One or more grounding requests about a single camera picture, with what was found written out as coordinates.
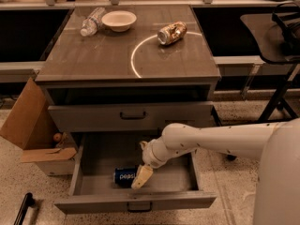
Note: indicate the closed grey top drawer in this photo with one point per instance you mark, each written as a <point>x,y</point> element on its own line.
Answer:
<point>127,117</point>

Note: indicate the blue pepsi can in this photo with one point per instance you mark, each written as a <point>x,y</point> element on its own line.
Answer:
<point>123,176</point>

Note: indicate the black chair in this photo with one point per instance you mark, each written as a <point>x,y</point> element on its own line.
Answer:
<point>277,38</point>

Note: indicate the grey drawer cabinet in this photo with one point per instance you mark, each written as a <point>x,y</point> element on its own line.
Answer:
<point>130,67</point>

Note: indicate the gold soda can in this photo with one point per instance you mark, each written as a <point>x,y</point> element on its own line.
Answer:
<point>171,33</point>

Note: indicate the brown cardboard box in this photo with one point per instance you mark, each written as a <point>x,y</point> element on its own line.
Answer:
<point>30,127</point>

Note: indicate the small orange ball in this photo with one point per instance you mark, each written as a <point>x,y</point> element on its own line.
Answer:
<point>57,137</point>

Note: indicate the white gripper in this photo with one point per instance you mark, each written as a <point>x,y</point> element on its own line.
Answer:
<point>150,156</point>

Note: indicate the white paper bowl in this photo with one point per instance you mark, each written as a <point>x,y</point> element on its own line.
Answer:
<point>119,20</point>

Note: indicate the black bar on floor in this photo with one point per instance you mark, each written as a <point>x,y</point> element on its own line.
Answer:
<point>28,201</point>

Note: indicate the clear plastic water bottle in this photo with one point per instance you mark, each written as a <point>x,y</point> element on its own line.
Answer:
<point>93,22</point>

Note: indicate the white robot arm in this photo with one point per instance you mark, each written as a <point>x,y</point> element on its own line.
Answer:
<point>276,145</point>

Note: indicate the open grey middle drawer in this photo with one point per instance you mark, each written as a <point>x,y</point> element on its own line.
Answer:
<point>176,185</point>

